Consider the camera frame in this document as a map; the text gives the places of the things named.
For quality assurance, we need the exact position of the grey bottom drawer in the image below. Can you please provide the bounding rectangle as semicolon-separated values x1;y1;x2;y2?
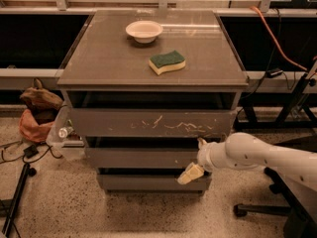
97;175;211;191

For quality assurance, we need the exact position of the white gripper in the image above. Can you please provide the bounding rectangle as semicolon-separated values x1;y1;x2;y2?
177;138;221;184

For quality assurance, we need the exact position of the grey top drawer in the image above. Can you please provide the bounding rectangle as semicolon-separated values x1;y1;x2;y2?
70;108;237;138

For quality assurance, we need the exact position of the black stand on floor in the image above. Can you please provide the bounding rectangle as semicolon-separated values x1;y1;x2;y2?
1;163;37;238

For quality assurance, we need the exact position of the black metal table frame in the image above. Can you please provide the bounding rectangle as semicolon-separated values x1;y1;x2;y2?
234;65;317;131

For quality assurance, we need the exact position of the grey drawer cabinet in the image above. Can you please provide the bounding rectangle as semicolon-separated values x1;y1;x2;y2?
57;10;248;179

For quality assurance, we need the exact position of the orange cable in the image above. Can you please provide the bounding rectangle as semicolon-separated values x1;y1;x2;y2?
250;5;309;72

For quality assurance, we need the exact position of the black floor cable box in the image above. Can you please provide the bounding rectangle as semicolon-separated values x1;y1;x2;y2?
24;145;39;159

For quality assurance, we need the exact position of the white bowl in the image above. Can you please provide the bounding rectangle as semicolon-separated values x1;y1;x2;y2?
126;21;163;44

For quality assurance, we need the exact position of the orange cloth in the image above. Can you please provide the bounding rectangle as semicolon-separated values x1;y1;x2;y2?
19;109;54;143

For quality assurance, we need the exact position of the black power adapter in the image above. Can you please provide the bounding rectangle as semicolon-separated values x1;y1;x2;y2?
265;68;283;78

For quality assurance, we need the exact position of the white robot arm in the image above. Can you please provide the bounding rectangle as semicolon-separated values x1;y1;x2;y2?
177;133;317;190

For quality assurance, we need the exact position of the black office chair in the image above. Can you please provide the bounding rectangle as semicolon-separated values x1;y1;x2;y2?
233;136;317;238

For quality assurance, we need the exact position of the grey drawer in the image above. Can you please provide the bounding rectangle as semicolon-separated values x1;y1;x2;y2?
70;108;237;138
85;148;198;169
97;175;211;191

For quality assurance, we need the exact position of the green yellow sponge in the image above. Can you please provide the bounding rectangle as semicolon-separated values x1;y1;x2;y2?
149;51;186;75

